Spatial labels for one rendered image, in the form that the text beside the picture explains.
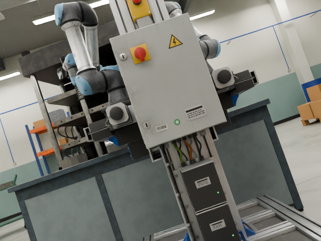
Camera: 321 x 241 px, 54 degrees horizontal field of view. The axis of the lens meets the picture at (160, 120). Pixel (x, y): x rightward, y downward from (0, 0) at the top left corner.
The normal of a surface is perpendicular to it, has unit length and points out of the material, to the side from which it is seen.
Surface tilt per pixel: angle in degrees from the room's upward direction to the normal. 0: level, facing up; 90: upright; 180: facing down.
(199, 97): 90
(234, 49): 90
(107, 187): 90
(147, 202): 90
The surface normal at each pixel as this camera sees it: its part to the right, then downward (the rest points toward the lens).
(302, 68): 0.07, -0.07
